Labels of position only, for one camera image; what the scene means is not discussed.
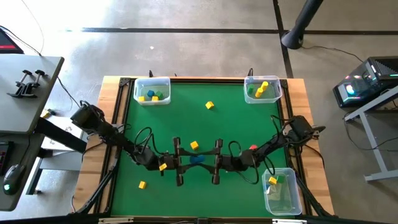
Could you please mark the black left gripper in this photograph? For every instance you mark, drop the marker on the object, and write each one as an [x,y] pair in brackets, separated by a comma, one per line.
[178,161]

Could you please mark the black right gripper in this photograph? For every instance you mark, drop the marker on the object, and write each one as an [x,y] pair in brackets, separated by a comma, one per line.
[217,161]

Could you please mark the blue wedge block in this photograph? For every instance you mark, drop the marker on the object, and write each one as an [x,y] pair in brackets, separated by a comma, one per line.
[197,159]

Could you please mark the yellow wedge block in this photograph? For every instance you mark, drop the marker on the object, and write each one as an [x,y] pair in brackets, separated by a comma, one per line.
[163,167]

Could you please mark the small green block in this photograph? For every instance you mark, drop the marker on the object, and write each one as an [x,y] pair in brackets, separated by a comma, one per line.
[159,94]

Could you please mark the green rectangular block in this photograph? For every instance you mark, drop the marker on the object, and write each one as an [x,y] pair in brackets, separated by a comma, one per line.
[280,179]

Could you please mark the blue cube block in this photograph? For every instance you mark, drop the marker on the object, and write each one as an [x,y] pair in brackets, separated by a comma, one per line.
[150,93]

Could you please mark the small yellow cube block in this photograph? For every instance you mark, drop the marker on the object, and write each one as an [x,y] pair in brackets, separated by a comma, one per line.
[141,98]

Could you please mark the green cylinder block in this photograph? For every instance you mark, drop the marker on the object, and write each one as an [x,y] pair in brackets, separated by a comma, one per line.
[250,88]

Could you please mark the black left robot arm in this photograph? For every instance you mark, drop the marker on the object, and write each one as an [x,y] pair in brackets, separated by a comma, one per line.
[87,118]

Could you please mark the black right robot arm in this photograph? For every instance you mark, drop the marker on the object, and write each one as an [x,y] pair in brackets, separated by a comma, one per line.
[300,126]

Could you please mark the green table mat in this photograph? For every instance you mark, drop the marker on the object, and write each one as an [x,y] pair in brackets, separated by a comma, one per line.
[202,196]

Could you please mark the red cylinder block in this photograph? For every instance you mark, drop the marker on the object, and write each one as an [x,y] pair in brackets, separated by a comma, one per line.
[253,147]

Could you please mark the yellow cube top centre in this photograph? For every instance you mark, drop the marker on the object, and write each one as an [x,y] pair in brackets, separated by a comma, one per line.
[209,105]

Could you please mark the clear plastic bin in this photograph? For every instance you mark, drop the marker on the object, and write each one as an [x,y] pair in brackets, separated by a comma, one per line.
[143,87]
[273,96]
[283,199]

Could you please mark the black desk leg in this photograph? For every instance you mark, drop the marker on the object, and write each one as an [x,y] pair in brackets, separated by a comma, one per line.
[59,133]

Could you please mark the grey keyboard shelf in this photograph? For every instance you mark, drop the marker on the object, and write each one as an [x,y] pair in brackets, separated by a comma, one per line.
[31,155]

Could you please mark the grey side desk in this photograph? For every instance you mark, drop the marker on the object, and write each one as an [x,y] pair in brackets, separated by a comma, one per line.
[31,115]

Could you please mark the desk with grey legs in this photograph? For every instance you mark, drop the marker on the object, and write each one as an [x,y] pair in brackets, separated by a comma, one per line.
[373,146]

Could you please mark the computer tower with lights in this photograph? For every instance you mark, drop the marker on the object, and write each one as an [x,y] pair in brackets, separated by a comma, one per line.
[363,84]

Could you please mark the black clamp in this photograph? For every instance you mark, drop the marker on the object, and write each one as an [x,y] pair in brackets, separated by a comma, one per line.
[20,85]
[32,84]

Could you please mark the black computer mouse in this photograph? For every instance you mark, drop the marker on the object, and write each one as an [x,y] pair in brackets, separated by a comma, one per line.
[13,180]

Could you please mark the black keyboard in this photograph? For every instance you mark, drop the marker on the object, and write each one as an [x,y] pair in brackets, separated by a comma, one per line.
[4,155]

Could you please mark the black monitor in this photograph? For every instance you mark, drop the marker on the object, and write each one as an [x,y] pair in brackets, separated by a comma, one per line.
[7,42]

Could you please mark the silver metal bracket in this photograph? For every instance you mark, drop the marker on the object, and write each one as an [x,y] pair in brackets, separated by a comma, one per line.
[116,221]
[289,221]

